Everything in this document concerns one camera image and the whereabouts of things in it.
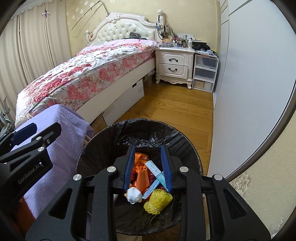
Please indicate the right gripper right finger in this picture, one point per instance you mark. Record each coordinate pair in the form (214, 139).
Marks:
(210, 203)

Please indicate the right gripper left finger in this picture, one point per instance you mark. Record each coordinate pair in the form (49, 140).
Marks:
(84, 208)

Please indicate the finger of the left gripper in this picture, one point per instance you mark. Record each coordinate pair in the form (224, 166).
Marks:
(42, 139)
(17, 137)

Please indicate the white paper ball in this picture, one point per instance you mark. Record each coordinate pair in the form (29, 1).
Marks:
(133, 195)

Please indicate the orange paper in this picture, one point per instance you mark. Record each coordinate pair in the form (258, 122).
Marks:
(142, 182)

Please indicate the orange snack bag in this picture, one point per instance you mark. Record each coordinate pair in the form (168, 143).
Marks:
(139, 164)

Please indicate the yellow foam fruit net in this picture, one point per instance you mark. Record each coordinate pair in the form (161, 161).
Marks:
(159, 199)

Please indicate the teal toothpaste tube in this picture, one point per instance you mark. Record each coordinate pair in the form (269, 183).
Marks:
(156, 172)

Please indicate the black lined trash bin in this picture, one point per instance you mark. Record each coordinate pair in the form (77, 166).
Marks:
(147, 136)

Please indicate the grey desk chair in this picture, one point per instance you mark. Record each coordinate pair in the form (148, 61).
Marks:
(7, 123)

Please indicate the purple tablecloth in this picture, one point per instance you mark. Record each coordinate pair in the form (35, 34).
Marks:
(64, 153)

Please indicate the beige curtains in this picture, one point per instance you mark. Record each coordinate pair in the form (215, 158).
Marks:
(34, 41)

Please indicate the white under-bed storage box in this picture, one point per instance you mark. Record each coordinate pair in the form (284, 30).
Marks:
(122, 104)

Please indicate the white bed with floral cover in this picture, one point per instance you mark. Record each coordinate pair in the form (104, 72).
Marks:
(119, 52)

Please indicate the white sliding wardrobe door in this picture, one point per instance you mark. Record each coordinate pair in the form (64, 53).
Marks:
(255, 92)

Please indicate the clear plastic drawer unit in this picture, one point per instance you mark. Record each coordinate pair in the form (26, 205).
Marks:
(205, 71)

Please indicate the white two-drawer nightstand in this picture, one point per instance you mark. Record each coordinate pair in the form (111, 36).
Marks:
(175, 65)

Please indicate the clutter on nightstand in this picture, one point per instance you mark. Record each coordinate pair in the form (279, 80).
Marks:
(167, 36)

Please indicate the black clothes pile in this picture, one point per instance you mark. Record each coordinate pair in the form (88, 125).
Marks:
(200, 46)

